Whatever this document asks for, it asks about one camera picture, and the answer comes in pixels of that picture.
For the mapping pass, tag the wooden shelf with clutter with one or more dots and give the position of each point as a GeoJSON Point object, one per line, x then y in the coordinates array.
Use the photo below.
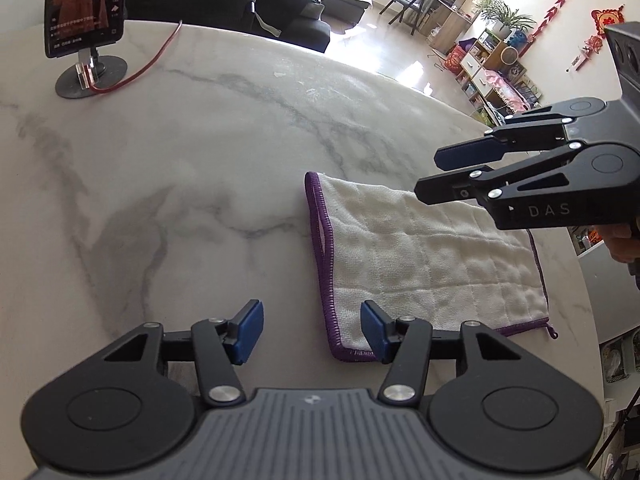
{"type": "Point", "coordinates": [480, 85]}

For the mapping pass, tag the white towel with purple trim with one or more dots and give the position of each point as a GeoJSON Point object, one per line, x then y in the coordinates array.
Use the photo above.
{"type": "Point", "coordinates": [425, 260]}

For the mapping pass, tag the red knot wall ornament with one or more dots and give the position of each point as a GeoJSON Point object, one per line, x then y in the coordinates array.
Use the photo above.
{"type": "Point", "coordinates": [607, 17]}

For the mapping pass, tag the wooden desk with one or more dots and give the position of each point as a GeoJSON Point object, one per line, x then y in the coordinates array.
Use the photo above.
{"type": "Point", "coordinates": [452, 20]}

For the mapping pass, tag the red bag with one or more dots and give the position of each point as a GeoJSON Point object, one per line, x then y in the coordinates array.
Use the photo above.
{"type": "Point", "coordinates": [456, 60]}

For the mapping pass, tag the dark dining chair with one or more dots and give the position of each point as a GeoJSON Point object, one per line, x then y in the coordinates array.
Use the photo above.
{"type": "Point", "coordinates": [405, 0]}

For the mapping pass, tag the potted green plant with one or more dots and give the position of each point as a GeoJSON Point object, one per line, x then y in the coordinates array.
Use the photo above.
{"type": "Point", "coordinates": [502, 15]}

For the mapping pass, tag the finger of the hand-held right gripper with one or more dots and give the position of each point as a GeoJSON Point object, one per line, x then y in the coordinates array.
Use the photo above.
{"type": "Point", "coordinates": [465, 155]}
{"type": "Point", "coordinates": [445, 190]}

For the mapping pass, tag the dark grey sofa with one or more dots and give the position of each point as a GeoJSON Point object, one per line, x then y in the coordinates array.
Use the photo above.
{"type": "Point", "coordinates": [310, 25]}

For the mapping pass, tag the wooden cube shelf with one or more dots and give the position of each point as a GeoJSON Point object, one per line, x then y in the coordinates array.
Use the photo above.
{"type": "Point", "coordinates": [482, 50]}

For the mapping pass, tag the black smartphone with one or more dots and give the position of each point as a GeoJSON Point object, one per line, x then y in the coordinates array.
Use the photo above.
{"type": "Point", "coordinates": [85, 5]}

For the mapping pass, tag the pink cloth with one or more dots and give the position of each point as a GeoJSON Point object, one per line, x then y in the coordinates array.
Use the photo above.
{"type": "Point", "coordinates": [505, 90]}

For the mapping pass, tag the person's right hand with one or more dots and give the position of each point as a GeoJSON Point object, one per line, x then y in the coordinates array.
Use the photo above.
{"type": "Point", "coordinates": [617, 240]}

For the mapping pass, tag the round black phone stand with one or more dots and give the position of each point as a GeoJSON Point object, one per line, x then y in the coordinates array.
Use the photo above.
{"type": "Point", "coordinates": [105, 77]}

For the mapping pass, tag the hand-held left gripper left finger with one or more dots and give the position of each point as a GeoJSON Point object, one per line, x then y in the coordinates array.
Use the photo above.
{"type": "Point", "coordinates": [247, 330]}

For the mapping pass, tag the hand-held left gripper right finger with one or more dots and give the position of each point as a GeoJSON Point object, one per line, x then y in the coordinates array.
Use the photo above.
{"type": "Point", "coordinates": [376, 330]}

